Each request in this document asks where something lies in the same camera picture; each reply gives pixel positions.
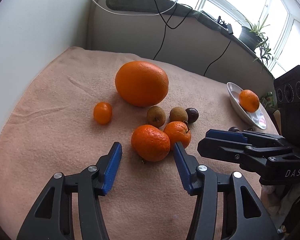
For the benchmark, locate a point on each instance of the small black device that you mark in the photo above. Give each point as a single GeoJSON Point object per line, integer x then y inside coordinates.
{"type": "Point", "coordinates": [223, 23]}

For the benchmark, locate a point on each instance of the potted spider plant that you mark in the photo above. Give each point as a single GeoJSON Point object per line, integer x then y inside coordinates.
{"type": "Point", "coordinates": [250, 37]}

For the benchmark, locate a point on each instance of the tiny orange kumquat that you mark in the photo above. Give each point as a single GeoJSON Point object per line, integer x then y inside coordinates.
{"type": "Point", "coordinates": [103, 113]}

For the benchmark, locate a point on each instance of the small dark red fruit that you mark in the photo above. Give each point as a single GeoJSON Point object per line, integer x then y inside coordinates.
{"type": "Point", "coordinates": [233, 129]}

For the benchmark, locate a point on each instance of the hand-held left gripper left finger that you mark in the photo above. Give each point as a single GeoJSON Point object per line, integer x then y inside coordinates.
{"type": "Point", "coordinates": [112, 166]}

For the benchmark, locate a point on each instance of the large smooth orange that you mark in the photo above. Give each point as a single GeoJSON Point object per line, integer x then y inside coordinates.
{"type": "Point", "coordinates": [141, 83]}

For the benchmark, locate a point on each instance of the large rough orange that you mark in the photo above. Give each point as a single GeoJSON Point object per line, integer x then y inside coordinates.
{"type": "Point", "coordinates": [249, 100]}

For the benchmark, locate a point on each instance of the brown round fruit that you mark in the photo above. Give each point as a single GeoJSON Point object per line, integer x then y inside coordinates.
{"type": "Point", "coordinates": [178, 114]}
{"type": "Point", "coordinates": [156, 116]}

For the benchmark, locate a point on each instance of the pink blanket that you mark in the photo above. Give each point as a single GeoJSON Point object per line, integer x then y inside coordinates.
{"type": "Point", "coordinates": [52, 130]}

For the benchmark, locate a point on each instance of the white floral bowl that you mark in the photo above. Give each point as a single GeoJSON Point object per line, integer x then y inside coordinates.
{"type": "Point", "coordinates": [258, 120]}

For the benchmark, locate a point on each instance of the wrinkled mandarin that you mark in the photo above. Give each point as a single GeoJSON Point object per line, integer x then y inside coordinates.
{"type": "Point", "coordinates": [150, 142]}

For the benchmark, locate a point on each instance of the green carton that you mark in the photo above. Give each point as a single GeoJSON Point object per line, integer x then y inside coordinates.
{"type": "Point", "coordinates": [268, 100]}

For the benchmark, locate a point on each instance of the dark purple round fruit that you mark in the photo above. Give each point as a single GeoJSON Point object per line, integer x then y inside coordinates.
{"type": "Point", "coordinates": [192, 115]}

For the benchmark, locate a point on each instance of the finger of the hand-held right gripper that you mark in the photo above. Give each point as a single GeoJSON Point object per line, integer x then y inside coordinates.
{"type": "Point", "coordinates": [265, 135]}
{"type": "Point", "coordinates": [225, 135]}

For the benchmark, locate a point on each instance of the mandarin with stem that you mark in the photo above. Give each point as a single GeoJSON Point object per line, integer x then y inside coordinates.
{"type": "Point", "coordinates": [177, 132]}

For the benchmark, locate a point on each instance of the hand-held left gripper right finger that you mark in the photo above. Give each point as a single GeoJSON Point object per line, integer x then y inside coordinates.
{"type": "Point", "coordinates": [183, 166]}

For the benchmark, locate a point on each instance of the grey-green sill cloth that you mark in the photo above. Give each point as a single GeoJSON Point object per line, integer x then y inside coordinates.
{"type": "Point", "coordinates": [140, 5]}

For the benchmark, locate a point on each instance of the person's right hand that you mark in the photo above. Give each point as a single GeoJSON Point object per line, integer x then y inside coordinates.
{"type": "Point", "coordinates": [272, 195]}

